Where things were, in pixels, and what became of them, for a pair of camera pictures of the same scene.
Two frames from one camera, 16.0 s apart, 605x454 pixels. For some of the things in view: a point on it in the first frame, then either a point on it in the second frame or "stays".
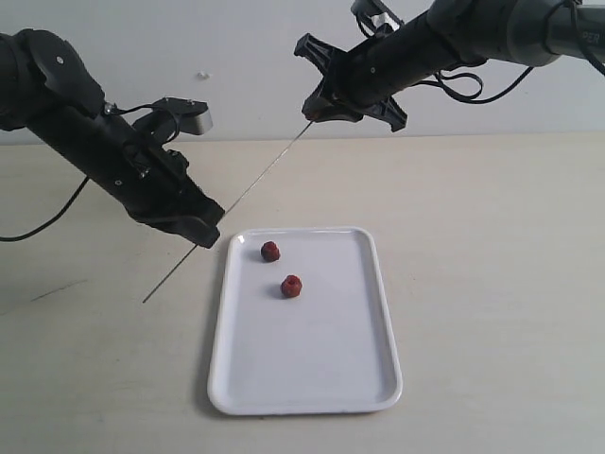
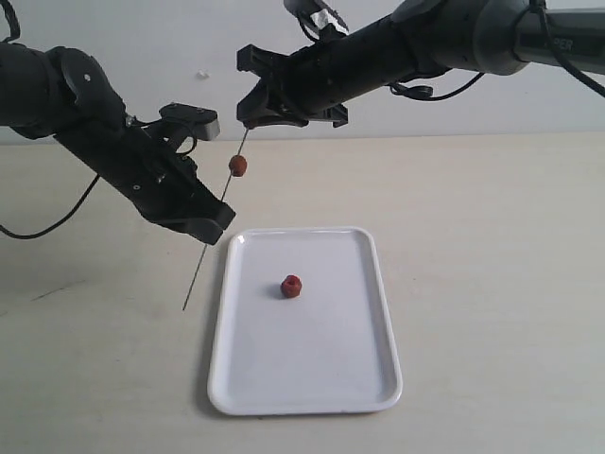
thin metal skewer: x=233 y=205 → x=205 y=247
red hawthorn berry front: x=291 y=286 stays
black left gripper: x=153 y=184 stays
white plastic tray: x=302 y=324 stays
